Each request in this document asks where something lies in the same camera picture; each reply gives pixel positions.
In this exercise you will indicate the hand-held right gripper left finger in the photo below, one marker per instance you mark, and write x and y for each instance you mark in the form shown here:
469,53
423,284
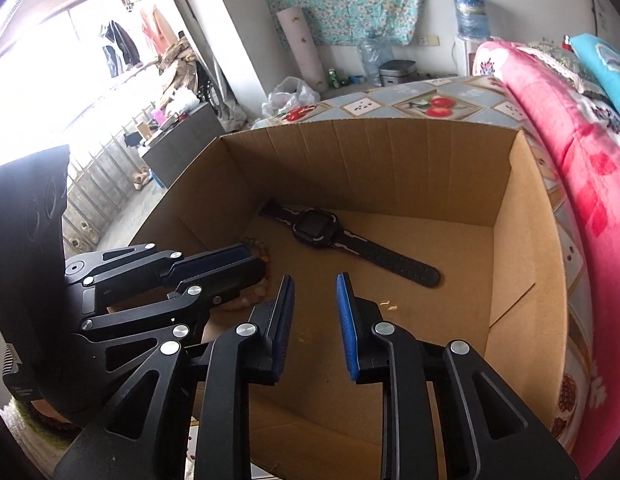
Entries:
282,320

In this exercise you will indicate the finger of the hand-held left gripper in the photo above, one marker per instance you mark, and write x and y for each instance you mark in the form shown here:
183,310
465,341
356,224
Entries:
210,260
225,285

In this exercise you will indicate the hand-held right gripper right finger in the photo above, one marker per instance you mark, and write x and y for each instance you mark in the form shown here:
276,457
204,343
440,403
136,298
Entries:
346,330

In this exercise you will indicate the large cardboard box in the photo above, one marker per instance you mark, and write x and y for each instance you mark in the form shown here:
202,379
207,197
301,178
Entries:
390,170

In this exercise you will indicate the pair of beige shoes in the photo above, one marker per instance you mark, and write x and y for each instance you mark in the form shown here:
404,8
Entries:
141,180

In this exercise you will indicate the metal railing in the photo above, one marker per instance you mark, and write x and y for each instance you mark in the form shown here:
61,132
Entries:
100,180

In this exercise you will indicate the dark cabinet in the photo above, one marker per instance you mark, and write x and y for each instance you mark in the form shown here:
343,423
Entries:
185,140

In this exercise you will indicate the white plastic bag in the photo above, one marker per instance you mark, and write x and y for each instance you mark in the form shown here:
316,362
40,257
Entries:
290,97

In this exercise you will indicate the pile of clothes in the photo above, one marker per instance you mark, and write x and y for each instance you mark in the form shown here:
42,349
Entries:
180,70

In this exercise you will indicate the green can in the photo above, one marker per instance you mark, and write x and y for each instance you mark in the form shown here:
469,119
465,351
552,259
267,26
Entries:
332,78

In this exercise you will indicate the rolled mat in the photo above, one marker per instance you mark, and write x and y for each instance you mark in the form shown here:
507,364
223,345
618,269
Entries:
302,50

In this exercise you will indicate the hanging dark jacket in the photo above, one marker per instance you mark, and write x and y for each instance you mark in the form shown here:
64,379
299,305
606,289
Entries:
120,47

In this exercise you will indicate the hanging pink garment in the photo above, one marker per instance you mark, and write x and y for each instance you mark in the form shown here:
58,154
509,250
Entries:
157,30

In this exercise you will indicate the empty clear water bottle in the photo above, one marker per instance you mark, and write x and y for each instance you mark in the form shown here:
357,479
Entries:
375,57

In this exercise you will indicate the pink floral blanket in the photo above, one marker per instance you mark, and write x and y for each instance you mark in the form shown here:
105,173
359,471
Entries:
565,135

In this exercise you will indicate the white water dispenser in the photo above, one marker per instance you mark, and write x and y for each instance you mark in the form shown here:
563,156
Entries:
465,57

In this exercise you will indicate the blue water jug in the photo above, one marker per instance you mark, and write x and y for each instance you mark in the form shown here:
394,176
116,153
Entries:
470,12

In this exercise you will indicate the blue pillow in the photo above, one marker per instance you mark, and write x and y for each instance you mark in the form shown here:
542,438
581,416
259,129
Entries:
605,65

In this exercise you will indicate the floral wall cloth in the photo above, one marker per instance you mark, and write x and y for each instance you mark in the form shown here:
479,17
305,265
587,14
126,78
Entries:
350,0

